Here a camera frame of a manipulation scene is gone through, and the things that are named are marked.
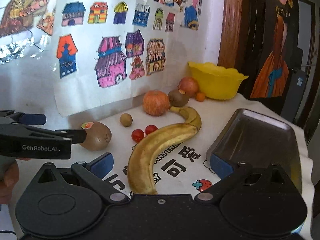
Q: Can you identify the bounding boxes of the large kiwi with sticker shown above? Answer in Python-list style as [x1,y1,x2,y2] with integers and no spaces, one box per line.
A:
[80,121,112,151]

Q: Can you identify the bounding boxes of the long ripe banana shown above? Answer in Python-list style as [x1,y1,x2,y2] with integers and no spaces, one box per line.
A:
[127,122,202,194]

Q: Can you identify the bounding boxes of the small brown longan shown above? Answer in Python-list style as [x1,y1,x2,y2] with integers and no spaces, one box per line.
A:
[120,113,133,127]

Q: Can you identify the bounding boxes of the cherry tomato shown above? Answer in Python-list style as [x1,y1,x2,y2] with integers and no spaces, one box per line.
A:
[145,125,158,135]
[131,129,145,143]

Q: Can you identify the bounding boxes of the small curved banana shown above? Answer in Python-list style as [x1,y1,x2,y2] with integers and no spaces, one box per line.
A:
[169,106,202,131]

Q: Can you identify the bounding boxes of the red apple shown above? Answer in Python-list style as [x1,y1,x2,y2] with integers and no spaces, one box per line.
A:
[143,90,170,116]
[178,77,199,98]

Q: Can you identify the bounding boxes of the person's left hand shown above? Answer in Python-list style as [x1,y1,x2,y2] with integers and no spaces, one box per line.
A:
[0,161,20,205]

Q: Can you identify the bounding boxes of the metal rectangular tray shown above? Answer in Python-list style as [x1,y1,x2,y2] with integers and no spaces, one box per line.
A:
[206,108,302,193]

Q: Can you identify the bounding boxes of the small orange kumquat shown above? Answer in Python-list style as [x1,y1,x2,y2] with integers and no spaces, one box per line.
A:
[195,92,206,102]

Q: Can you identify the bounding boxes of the back kiwi with sticker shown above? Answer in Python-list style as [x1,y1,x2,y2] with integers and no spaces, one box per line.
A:
[168,89,190,107]

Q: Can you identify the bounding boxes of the yellow plastic colander bowl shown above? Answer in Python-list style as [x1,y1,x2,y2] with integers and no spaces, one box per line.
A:
[188,61,248,100]

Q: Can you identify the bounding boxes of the boy with fan drawing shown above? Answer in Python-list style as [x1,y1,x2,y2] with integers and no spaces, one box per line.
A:
[1,0,55,64]

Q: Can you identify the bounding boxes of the dark grey appliance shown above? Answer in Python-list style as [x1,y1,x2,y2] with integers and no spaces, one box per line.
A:
[281,47,307,122]

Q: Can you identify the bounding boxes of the orange dress lady painting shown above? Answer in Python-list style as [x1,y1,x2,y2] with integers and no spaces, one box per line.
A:
[250,0,293,99]

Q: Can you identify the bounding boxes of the brown wooden door frame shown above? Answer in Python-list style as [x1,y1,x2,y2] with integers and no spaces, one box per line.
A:
[217,0,266,71]

